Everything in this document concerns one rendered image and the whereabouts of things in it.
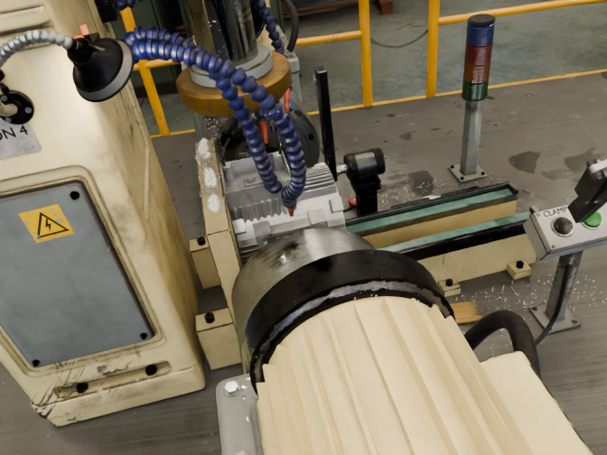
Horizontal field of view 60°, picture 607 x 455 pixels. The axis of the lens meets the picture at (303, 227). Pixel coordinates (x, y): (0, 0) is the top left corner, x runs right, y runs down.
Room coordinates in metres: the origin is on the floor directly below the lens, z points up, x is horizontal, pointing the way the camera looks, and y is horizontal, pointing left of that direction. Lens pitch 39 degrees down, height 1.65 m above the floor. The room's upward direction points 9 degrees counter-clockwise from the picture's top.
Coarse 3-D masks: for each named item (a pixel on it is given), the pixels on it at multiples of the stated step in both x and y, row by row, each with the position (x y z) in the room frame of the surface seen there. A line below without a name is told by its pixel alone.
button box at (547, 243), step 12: (540, 216) 0.64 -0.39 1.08; (552, 216) 0.64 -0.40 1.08; (564, 216) 0.63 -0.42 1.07; (528, 228) 0.65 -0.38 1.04; (540, 228) 0.62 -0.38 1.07; (552, 228) 0.62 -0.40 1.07; (576, 228) 0.61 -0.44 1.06; (588, 228) 0.61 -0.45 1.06; (600, 228) 0.61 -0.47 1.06; (540, 240) 0.61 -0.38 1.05; (552, 240) 0.60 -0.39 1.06; (564, 240) 0.60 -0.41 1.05; (576, 240) 0.60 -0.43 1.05; (588, 240) 0.59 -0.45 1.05; (600, 240) 0.60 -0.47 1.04; (540, 252) 0.61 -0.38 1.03; (552, 252) 0.59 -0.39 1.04; (564, 252) 0.60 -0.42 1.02
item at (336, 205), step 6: (324, 162) 0.87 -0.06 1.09; (336, 198) 0.75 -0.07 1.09; (330, 204) 0.75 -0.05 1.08; (336, 204) 0.75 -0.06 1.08; (342, 204) 0.75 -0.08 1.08; (336, 210) 0.74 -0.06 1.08; (234, 222) 0.73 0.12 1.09; (240, 222) 0.73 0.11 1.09; (234, 228) 0.72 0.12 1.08; (240, 228) 0.72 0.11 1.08; (240, 234) 0.73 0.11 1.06
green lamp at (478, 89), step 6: (462, 84) 1.18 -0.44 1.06; (468, 84) 1.15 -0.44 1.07; (474, 84) 1.14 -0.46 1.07; (480, 84) 1.14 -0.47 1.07; (486, 84) 1.15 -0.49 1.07; (462, 90) 1.17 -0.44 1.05; (468, 90) 1.15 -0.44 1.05; (474, 90) 1.14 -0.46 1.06; (480, 90) 1.14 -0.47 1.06; (486, 90) 1.15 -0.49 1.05; (462, 96) 1.17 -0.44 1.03; (468, 96) 1.15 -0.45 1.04; (474, 96) 1.14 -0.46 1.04; (480, 96) 1.14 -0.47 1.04
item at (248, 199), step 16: (240, 160) 0.84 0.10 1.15; (272, 160) 0.85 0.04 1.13; (224, 176) 0.82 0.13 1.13; (240, 176) 0.84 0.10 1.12; (256, 176) 0.81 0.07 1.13; (288, 176) 0.77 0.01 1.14; (224, 192) 0.75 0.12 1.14; (240, 192) 0.75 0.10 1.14; (256, 192) 0.75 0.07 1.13; (240, 208) 0.74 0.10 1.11; (256, 208) 0.75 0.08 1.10; (272, 208) 0.75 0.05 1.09
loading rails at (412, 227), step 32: (480, 192) 0.92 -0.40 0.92; (512, 192) 0.90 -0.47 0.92; (352, 224) 0.88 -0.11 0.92; (384, 224) 0.87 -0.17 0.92; (416, 224) 0.87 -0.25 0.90; (448, 224) 0.88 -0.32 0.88; (480, 224) 0.82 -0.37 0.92; (512, 224) 0.79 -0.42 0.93; (416, 256) 0.76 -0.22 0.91; (448, 256) 0.77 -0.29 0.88; (480, 256) 0.78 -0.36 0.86; (512, 256) 0.79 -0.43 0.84; (448, 288) 0.74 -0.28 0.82
